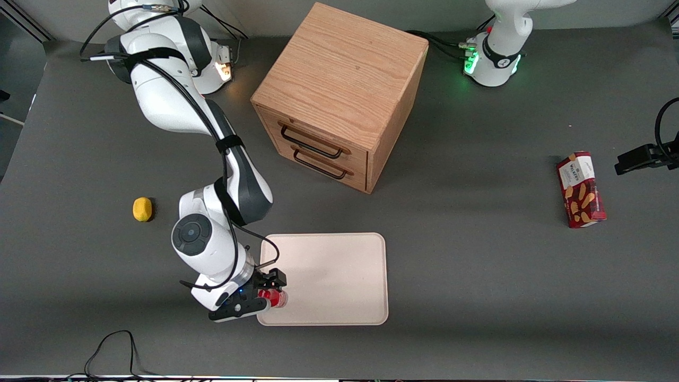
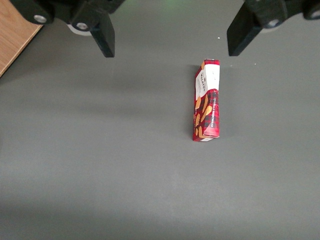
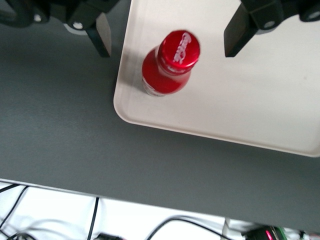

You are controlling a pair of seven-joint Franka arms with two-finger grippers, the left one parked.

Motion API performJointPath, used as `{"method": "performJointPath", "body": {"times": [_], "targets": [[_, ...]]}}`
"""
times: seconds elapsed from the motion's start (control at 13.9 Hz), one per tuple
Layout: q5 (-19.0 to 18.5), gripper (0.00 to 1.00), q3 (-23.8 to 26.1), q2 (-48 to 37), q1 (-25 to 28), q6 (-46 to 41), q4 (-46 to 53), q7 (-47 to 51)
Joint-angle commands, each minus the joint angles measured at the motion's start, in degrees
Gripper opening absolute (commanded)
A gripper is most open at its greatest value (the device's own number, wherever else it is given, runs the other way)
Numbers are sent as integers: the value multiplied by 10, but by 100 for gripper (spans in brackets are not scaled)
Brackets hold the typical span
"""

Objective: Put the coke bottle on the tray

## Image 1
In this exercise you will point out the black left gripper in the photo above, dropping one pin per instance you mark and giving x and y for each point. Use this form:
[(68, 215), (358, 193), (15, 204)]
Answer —
[(638, 158)]

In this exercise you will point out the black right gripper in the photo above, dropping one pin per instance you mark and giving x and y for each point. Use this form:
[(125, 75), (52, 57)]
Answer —
[(263, 280)]

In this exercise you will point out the red coke bottle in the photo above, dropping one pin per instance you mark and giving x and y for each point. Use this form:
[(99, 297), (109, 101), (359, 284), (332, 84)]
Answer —
[(273, 298)]

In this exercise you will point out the beige rectangular plastic tray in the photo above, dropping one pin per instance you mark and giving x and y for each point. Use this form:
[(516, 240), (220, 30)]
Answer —
[(334, 276)]

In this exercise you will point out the red tartan shortbread box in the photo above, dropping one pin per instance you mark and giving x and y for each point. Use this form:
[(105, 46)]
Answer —
[(581, 191)]

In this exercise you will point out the yellow lemon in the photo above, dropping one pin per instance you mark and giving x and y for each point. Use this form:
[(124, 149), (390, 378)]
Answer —
[(142, 209)]

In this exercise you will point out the oak wooden drawer cabinet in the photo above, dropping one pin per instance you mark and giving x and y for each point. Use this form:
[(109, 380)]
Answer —
[(339, 74)]

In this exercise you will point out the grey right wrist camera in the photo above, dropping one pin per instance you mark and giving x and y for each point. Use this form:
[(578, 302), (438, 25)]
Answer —
[(238, 309)]

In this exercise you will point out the black aluminium frame rail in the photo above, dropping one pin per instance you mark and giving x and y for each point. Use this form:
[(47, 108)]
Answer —
[(24, 24)]

